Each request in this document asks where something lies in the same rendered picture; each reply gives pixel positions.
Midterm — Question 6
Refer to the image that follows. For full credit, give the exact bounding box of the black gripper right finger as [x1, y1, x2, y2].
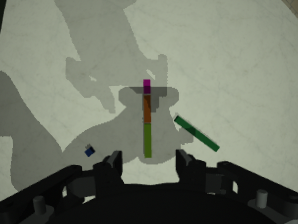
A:
[173, 149, 298, 224]

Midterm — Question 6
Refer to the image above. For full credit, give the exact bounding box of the small blue cube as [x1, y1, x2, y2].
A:
[85, 147, 95, 157]

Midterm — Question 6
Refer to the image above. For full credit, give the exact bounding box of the orange rod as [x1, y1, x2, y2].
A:
[144, 95, 151, 123]

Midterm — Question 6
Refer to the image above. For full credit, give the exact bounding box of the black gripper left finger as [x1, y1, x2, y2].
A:
[0, 151, 131, 224]

